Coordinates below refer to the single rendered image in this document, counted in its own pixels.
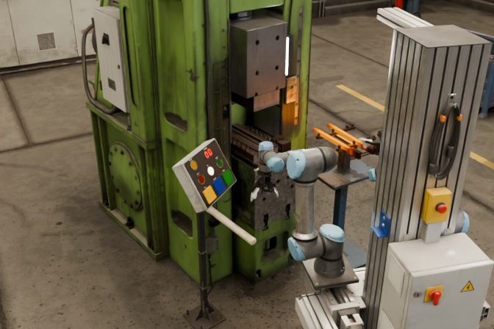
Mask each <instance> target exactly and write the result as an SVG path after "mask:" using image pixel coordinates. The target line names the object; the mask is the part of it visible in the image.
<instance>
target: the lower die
mask: <svg viewBox="0 0 494 329"><path fill-rule="evenodd" d="M232 125H233V126H235V127H237V128H239V129H240V130H242V131H244V132H246V133H248V134H250V135H251V136H253V137H256V138H257V139H258V140H261V141H263V142H265V141H267V142H272V141H270V140H268V139H266V138H263V136H261V135H260V136H259V135H258V134H257V133H256V134H255V133H254V132H253V131H250V129H246V127H244V126H242V125H240V124H239V123H236V124H232ZM232 137H233V139H234V138H236V139H237V142H238V141H241V144H240V142H239V143H238V144H237V142H236V140H233V148H234V151H236V150H237V152H238V153H239V154H241V145H242V144H243V143H245V144H246V146H245V145H242V155H243V156H247V158H248V159H250V160H251V161H253V162H255V163H259V151H258V150H259V143H258V142H256V141H254V140H252V139H250V138H248V137H247V136H245V135H243V134H241V133H240V132H238V131H235V130H234V129H232ZM272 143H273V142H272ZM247 146H250V148H251V149H250V150H249V147H247ZM246 147H247V149H246ZM273 151H274V152H275V153H278V145H277V144H276V143H273Z"/></svg>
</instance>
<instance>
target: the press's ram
mask: <svg viewBox="0 0 494 329"><path fill-rule="evenodd" d="M230 40H231V91H232V92H233V93H237V94H238V95H241V96H242V97H244V98H251V97H254V96H255V95H262V94H264V93H269V92H271V91H274V90H276V89H277V90H278V89H281V88H284V87H285V84H286V61H287V22H286V21H281V20H279V19H275V18H272V17H268V16H266V15H261V14H259V13H255V12H251V18H250V19H248V20H242V21H236V20H231V19H230Z"/></svg>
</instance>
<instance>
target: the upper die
mask: <svg viewBox="0 0 494 329"><path fill-rule="evenodd" d="M231 94H232V97H231V98H232V101H233V102H235V103H236V104H239V105H241V106H243V107H245V108H247V109H250V110H251V111H253V112H255V111H258V110H261V109H264V108H267V107H270V106H273V105H277V104H279V89H278V90H277V89H276V90H274V91H271V92H269V93H264V94H262V95H255V96H254V97H251V98H244V97H242V96H241V95H238V94H237V93H233V92H232V91H231Z"/></svg>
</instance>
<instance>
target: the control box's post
mask: <svg viewBox="0 0 494 329"><path fill-rule="evenodd" d="M196 218H197V234H198V251H199V252H200V253H202V252H204V251H206V240H205V221H204V211H201V212H198V213H196ZM200 253H198V264H199V279H200V287H201V288H202V289H203V288H205V287H206V286H207V261H206V253H204V254H203V255H202V254H200ZM201 288H200V295H201V307H202V308H203V318H205V308H207V309H208V294H207V288H206V289H204V290H202V289H201Z"/></svg>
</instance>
